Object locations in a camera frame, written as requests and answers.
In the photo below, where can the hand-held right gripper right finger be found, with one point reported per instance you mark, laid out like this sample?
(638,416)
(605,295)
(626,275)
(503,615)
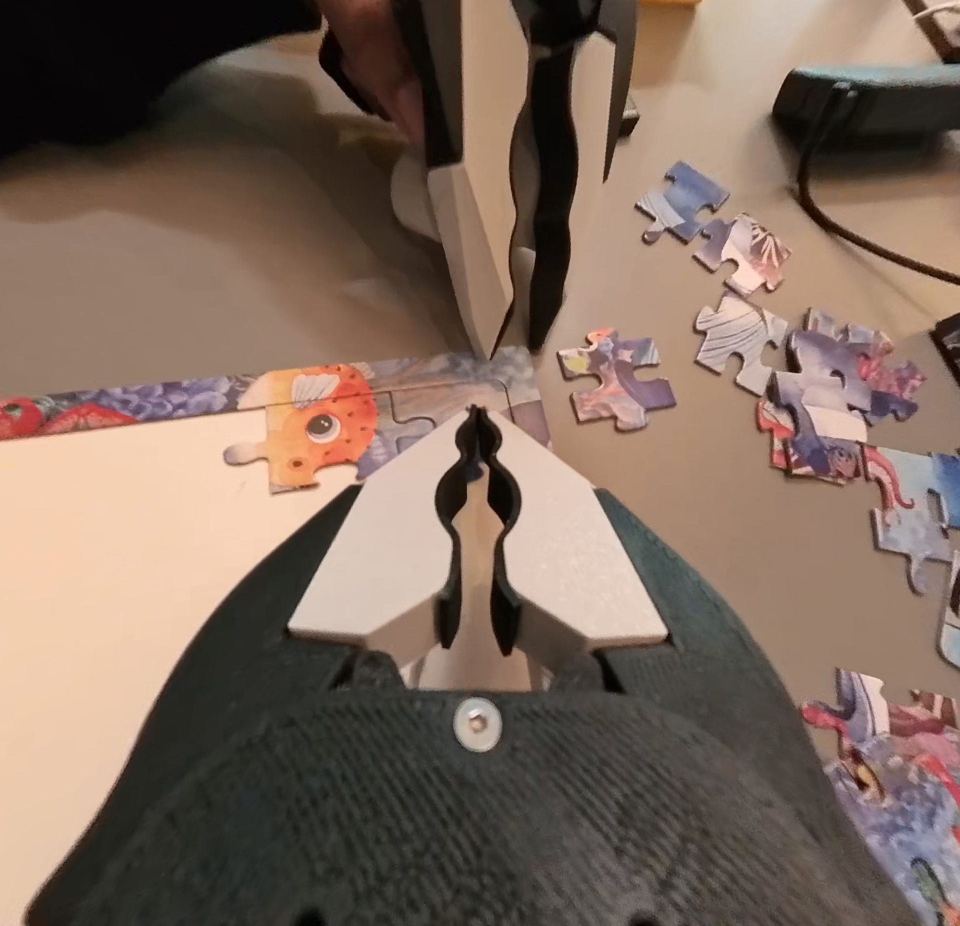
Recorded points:
(585,566)

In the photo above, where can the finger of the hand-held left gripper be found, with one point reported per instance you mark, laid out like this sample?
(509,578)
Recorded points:
(487,191)
(600,101)

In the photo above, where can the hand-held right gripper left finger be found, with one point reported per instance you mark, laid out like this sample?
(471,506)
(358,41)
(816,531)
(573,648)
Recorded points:
(375,566)

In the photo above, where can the orange pufferfish puzzle piece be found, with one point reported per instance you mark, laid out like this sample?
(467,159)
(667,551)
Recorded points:
(330,416)

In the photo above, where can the colourful puzzle frame board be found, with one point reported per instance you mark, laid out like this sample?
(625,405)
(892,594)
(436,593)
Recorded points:
(112,604)

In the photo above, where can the person's left hand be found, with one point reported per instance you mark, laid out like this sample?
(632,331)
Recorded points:
(360,11)

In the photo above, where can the small multicoloured puzzle piece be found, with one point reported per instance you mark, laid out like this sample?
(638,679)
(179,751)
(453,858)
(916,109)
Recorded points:
(622,386)

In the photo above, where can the pile of jigsaw puzzle pieces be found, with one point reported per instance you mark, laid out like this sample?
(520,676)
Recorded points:
(825,386)

